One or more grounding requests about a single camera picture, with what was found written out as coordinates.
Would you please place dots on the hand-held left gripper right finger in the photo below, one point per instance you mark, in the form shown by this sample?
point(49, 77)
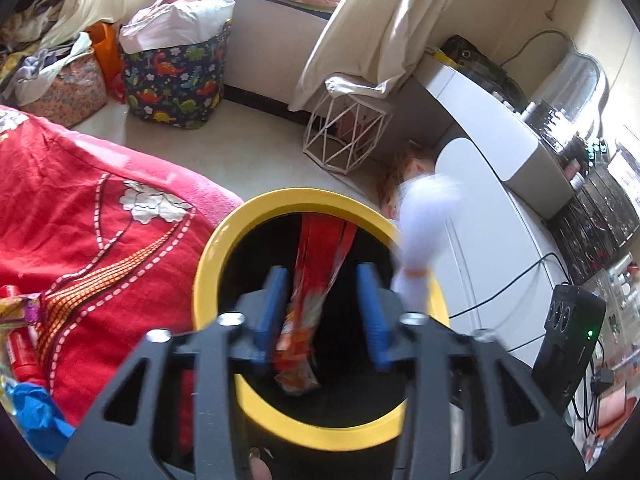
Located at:
point(372, 310)

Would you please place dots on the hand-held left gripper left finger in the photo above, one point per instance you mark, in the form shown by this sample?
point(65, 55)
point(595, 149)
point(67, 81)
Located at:
point(272, 310)

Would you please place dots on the yellow rimmed black trash bin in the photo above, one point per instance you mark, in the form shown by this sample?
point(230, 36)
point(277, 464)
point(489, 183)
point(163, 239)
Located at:
point(215, 260)

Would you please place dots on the red plastic bag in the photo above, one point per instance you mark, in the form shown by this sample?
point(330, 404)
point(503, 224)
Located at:
point(320, 250)

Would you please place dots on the white printed plastic bag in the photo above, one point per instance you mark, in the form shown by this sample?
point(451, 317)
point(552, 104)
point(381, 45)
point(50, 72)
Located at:
point(425, 210)

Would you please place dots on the person's left hand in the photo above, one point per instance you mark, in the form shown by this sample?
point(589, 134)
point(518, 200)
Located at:
point(260, 467)

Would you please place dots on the orange haired doll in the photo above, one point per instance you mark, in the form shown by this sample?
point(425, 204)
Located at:
point(400, 170)

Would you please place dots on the white vanity desk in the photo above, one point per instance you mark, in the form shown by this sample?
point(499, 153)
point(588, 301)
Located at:
point(500, 125)

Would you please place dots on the red floral blanket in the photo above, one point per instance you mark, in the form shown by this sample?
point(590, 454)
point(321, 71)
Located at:
point(75, 200)

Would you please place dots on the black cosmetics organizer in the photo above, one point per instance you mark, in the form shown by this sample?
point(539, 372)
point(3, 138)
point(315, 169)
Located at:
point(590, 220)

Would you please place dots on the black charger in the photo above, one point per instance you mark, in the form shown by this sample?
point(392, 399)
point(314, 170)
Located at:
point(601, 381)

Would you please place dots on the dinosaur print basket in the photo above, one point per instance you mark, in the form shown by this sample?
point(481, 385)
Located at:
point(175, 85)

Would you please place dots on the red tube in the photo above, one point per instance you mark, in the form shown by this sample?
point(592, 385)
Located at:
point(22, 355)

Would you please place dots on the blue glove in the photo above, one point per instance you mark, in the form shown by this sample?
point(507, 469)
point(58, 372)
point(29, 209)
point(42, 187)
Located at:
point(35, 405)

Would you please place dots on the dark green bag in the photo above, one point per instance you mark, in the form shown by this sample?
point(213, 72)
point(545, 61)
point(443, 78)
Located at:
point(475, 60)

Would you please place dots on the floral fabric bag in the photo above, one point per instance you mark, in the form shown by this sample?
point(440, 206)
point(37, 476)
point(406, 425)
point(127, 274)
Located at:
point(65, 95)

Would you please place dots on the arched mirror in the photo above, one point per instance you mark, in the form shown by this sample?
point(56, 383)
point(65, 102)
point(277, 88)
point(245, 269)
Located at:
point(575, 85)

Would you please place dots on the orange bag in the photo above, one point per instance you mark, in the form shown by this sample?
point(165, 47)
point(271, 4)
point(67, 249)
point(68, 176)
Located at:
point(107, 55)

